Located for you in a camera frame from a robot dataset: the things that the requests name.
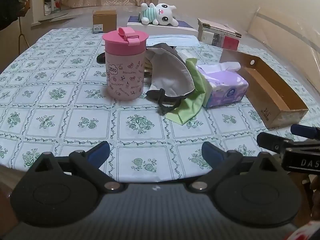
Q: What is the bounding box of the person's red white clothing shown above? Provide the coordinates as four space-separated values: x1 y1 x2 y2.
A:
295 220 320 240

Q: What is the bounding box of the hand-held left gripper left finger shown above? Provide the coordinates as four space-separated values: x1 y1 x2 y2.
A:
25 141 124 193

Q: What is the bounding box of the thick box red label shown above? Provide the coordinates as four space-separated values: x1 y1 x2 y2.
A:
201 30 239 51

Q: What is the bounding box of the gold clothes rack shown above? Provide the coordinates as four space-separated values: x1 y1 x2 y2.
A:
18 16 30 48

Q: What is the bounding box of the white plush toy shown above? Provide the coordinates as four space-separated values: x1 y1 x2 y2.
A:
138 2 179 27

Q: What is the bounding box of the white flat box blue top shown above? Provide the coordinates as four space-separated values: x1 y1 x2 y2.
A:
127 16 199 37

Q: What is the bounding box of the black coat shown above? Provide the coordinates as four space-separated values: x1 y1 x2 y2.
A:
0 0 27 30

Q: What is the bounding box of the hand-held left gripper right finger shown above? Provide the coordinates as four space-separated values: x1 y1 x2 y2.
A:
189 141 288 193

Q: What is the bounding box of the yellow towel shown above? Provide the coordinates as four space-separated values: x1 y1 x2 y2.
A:
143 55 153 77

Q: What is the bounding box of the grey cloth face mask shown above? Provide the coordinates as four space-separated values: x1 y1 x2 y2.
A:
145 43 196 115

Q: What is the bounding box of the blue face mask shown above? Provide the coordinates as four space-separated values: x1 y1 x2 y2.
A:
145 35 199 48

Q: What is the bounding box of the green floral tablecloth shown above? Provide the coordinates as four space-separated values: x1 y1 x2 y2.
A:
0 27 320 183

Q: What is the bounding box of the small brown cardboard box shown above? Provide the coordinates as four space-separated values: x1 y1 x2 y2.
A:
92 10 117 34

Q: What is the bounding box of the pink cover book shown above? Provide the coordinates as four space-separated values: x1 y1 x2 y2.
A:
197 18 242 38

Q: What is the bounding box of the plastic wrapped wooden headboard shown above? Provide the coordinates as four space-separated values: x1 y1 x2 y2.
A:
247 5 320 85

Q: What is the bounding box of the purple tissue pack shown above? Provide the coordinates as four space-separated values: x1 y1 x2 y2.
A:
196 62 249 108

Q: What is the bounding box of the pink lidded cup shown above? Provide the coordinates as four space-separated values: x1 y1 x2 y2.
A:
102 27 148 102

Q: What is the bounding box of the cardboard tray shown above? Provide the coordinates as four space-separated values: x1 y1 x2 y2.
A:
219 49 309 129

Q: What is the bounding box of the green cleaning cloth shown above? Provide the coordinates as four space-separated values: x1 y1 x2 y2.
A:
165 58 209 125

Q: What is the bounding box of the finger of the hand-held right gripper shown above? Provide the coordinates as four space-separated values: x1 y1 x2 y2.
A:
290 124 320 140
257 132 298 155

